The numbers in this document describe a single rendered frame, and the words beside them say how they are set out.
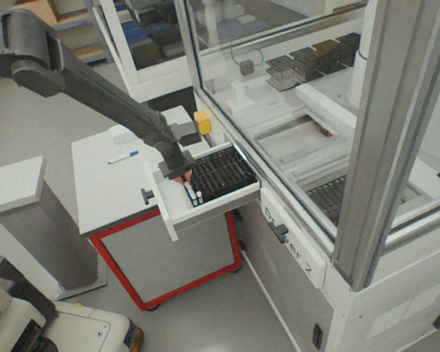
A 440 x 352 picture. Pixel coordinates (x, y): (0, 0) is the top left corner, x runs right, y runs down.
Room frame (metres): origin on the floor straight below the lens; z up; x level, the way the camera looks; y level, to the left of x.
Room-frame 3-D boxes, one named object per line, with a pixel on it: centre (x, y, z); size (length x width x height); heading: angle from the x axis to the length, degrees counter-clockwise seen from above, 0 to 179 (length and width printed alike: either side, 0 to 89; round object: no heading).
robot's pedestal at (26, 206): (1.14, 0.92, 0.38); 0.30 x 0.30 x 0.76; 8
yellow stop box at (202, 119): (1.13, 0.03, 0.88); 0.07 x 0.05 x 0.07; 15
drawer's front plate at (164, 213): (0.74, 0.20, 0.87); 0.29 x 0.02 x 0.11; 15
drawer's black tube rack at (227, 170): (0.79, 0.01, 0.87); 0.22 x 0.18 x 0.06; 105
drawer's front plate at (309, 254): (0.51, -0.16, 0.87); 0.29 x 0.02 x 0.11; 15
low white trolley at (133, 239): (1.13, 0.32, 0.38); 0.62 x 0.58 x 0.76; 15
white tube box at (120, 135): (1.31, 0.39, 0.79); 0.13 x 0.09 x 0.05; 104
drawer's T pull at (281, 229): (0.50, -0.13, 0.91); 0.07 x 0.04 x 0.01; 15
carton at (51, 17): (4.46, 1.78, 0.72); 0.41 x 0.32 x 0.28; 98
